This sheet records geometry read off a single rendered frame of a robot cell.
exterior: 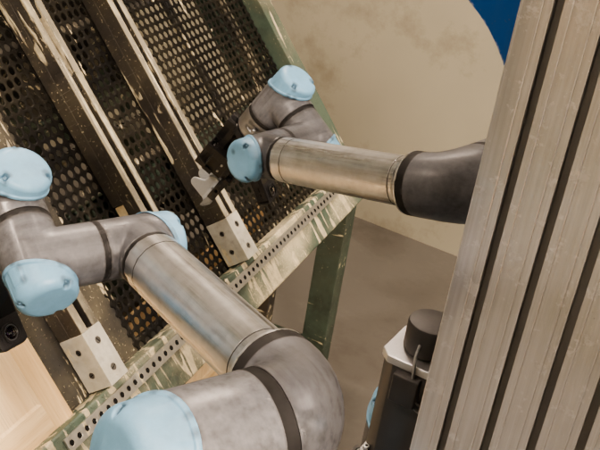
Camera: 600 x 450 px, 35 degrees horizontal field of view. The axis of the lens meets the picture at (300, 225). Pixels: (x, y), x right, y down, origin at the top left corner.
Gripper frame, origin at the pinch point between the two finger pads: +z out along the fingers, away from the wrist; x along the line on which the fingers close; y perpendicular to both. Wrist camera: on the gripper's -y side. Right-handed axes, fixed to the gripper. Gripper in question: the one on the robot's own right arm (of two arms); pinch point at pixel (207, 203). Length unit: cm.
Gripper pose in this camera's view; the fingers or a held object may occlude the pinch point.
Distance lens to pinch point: 190.7
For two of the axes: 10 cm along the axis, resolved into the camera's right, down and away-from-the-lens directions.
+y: -7.6, -6.5, -0.9
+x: -3.3, 5.0, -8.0
